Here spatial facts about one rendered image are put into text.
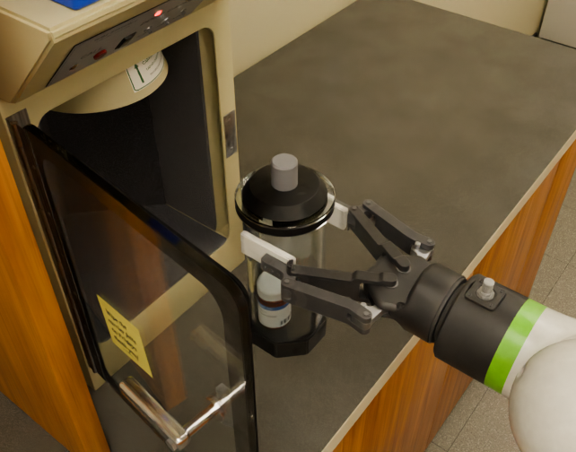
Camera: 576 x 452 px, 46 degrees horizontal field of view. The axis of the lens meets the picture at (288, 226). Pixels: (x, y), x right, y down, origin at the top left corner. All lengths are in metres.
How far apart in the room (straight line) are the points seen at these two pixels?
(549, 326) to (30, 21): 0.49
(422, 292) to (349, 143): 0.75
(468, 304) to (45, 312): 0.40
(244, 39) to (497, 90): 0.59
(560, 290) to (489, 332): 1.89
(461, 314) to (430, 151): 0.77
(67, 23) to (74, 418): 0.46
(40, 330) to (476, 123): 1.04
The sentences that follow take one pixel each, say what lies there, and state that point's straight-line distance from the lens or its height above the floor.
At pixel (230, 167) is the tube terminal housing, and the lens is 0.97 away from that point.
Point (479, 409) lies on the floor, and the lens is 2.13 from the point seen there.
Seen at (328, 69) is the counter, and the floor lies 0.94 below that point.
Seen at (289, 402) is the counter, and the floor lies 0.94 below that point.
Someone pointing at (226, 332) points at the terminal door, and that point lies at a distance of 0.52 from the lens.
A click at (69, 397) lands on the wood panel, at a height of 1.10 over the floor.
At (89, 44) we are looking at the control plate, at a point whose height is 1.47.
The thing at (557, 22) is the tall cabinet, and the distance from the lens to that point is 3.81.
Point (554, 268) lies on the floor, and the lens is 2.58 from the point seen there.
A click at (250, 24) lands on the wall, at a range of 1.64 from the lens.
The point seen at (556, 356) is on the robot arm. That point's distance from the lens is 0.51.
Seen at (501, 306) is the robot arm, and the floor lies 1.27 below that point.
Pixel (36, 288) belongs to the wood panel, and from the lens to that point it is 0.67.
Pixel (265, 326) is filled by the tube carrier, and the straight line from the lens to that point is 0.82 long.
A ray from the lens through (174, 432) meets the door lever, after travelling 0.62.
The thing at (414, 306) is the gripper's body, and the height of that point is 1.25.
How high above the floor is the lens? 1.74
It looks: 43 degrees down
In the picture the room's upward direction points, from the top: straight up
